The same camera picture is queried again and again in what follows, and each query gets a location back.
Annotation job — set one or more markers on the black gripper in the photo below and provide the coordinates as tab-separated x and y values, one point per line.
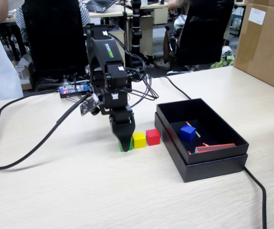
115	100

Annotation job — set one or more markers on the green wooden cube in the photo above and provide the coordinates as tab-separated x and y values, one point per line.
119	148

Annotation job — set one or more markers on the yellow wooden cube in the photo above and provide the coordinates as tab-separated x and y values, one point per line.
138	140

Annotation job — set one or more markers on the red wooden cube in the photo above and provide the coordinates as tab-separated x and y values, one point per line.
153	138

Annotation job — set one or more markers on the blue wooden cube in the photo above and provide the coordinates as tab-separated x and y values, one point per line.
187	133

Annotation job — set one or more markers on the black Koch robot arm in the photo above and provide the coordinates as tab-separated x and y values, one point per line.
106	52

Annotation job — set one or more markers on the black cardboard box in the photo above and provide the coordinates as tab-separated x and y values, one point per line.
175	112

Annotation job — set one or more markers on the black open box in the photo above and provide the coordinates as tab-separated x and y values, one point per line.
213	170

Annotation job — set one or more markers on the white box with small carton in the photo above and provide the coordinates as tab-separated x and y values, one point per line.
22	71

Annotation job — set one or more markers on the large brown cardboard box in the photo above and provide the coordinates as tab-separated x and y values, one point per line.
266	55

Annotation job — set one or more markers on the orange matchbox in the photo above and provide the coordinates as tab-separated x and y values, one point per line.
215	148

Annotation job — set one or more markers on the black pole with white rings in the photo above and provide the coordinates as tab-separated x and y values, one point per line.
136	33

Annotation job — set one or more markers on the green and white toy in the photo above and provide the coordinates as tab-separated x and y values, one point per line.
223	63

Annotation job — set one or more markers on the black office chair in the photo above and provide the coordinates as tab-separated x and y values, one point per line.
53	35
203	35

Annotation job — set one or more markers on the beige office desk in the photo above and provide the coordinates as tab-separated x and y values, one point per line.
151	10

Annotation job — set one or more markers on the dark open laptop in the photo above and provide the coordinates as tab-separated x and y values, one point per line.
98	6

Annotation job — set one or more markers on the person in striped shirt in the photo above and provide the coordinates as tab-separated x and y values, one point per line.
20	21

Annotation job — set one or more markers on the white shipping label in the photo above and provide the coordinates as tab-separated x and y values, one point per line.
257	16

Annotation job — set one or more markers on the small wrist camera board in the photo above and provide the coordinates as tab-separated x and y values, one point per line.
89	106

